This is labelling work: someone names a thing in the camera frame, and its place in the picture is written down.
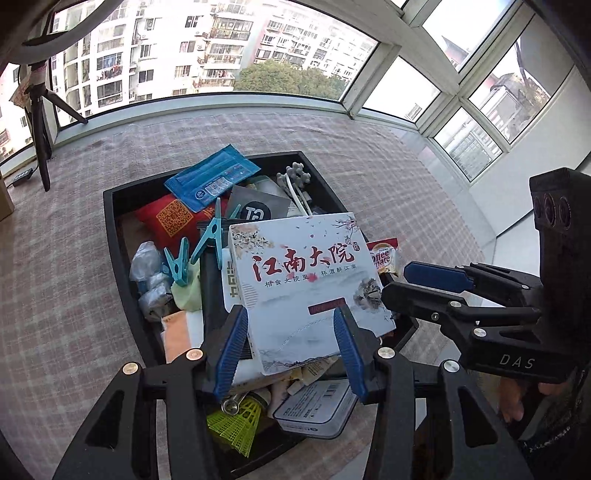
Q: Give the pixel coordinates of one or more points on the black wet wipes pack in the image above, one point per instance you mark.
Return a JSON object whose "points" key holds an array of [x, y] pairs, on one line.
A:
{"points": [[211, 295]]}

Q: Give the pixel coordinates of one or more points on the pale green cloth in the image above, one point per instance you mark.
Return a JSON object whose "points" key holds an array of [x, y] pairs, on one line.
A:
{"points": [[187, 293]]}

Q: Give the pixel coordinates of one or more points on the white printed box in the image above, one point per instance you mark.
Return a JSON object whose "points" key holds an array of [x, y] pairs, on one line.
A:
{"points": [[300, 277]]}

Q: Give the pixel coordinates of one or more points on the black storage container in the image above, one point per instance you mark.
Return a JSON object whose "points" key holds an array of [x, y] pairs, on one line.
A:
{"points": [[134, 187]]}

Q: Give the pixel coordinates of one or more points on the grey metal tin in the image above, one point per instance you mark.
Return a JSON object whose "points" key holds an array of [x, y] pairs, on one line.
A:
{"points": [[314, 408]]}

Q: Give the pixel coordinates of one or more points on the white flower-shaped silicone holder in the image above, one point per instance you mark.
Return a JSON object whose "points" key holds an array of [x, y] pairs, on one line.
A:
{"points": [[298, 174]]}

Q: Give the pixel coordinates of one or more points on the clear plastic wrapped packets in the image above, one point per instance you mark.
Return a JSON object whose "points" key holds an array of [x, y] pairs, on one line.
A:
{"points": [[147, 281]]}

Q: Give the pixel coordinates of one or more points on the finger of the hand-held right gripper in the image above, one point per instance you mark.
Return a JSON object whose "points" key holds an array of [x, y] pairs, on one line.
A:
{"points": [[415, 300], [434, 275]]}

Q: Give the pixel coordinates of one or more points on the paper tag on tripod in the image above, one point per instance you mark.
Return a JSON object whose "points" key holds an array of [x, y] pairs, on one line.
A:
{"points": [[21, 92]]}

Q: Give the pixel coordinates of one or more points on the black tripod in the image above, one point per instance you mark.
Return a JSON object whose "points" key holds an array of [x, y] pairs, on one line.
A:
{"points": [[41, 138]]}

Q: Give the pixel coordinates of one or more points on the light wooden board panel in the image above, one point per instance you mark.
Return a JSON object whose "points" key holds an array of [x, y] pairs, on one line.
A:
{"points": [[4, 201]]}

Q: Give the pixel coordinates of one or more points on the black inline controller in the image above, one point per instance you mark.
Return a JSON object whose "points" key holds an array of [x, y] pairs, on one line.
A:
{"points": [[23, 177]]}

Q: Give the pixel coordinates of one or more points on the yellow-green shuttlecock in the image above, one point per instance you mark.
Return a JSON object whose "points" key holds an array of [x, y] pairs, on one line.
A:
{"points": [[235, 424]]}

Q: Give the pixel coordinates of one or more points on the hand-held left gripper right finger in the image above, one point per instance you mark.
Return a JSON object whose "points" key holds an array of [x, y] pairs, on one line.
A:
{"points": [[348, 355]]}

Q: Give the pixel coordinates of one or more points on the blue foil packet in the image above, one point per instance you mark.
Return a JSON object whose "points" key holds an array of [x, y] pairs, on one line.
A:
{"points": [[212, 177]]}

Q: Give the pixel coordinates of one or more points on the orange tissue pack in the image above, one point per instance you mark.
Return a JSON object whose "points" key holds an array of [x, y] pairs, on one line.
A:
{"points": [[178, 332]]}

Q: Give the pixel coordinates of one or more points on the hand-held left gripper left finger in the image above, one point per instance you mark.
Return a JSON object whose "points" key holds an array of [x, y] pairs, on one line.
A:
{"points": [[231, 355]]}

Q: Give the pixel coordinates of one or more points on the teal clothespin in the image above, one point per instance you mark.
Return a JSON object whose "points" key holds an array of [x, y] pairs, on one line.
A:
{"points": [[178, 267], [210, 235]]}

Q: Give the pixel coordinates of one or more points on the pink checkered tablecloth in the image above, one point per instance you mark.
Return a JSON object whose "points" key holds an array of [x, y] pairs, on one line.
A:
{"points": [[69, 277]]}

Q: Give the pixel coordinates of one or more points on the grey foil packet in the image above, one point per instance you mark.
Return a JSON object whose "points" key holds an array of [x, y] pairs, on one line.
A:
{"points": [[258, 207]]}

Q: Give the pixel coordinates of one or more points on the person's right hand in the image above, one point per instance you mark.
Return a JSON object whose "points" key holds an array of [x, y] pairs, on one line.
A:
{"points": [[510, 401]]}

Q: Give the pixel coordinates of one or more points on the red pouch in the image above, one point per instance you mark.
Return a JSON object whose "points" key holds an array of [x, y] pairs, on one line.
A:
{"points": [[166, 217]]}

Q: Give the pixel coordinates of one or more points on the red creamer sachet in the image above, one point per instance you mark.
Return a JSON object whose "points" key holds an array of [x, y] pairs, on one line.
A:
{"points": [[383, 258]]}

